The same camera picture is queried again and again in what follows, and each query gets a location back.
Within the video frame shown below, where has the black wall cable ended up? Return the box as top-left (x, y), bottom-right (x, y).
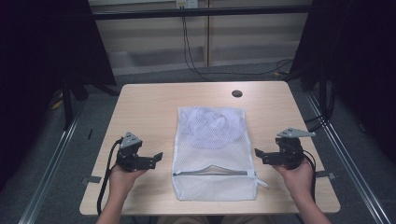
top-left (181, 16), bottom-right (295, 83)

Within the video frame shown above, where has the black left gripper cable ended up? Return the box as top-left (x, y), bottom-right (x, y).
top-left (96, 137), bottom-right (124, 217)

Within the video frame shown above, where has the black metal stand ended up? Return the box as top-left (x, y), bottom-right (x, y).
top-left (60, 73), bottom-right (120, 132)

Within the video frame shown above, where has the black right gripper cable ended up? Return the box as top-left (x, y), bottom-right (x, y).
top-left (303, 149), bottom-right (318, 204)

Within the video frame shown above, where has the person's left hand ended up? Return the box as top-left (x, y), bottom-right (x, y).
top-left (108, 162), bottom-right (148, 200)

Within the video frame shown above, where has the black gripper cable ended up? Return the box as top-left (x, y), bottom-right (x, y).
top-left (96, 137), bottom-right (124, 217)
top-left (303, 149), bottom-right (318, 204)

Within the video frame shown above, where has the grey tape piece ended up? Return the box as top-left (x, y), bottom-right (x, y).
top-left (314, 170), bottom-right (338, 181)
top-left (80, 175), bottom-right (103, 186)

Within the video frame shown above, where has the metal floor rail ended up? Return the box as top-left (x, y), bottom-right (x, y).
top-left (304, 91), bottom-right (392, 224)
top-left (18, 102), bottom-right (86, 224)

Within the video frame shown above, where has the black floor cable bundle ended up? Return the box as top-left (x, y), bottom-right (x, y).
top-left (303, 83), bottom-right (337, 133)

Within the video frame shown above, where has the white mesh laundry bag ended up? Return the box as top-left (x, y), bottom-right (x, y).
top-left (171, 106), bottom-right (269, 202)

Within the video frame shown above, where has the white garment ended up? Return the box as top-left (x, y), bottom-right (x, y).
top-left (179, 107), bottom-right (245, 149)

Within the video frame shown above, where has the black horizontal bar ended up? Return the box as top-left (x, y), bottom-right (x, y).
top-left (92, 5), bottom-right (313, 21)

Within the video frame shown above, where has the person's right hand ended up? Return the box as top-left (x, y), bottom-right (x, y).
top-left (272, 159), bottom-right (315, 203)

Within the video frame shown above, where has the white wall outlet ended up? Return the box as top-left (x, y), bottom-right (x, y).
top-left (176, 0), bottom-right (200, 9)

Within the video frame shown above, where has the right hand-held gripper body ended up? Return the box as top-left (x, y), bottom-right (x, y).
top-left (275, 127), bottom-right (306, 171)

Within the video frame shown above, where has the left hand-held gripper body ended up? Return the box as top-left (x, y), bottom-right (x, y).
top-left (115, 132), bottom-right (148, 173)

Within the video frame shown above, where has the black curtain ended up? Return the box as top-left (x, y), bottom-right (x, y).
top-left (290, 0), bottom-right (396, 163)
top-left (0, 0), bottom-right (118, 188)

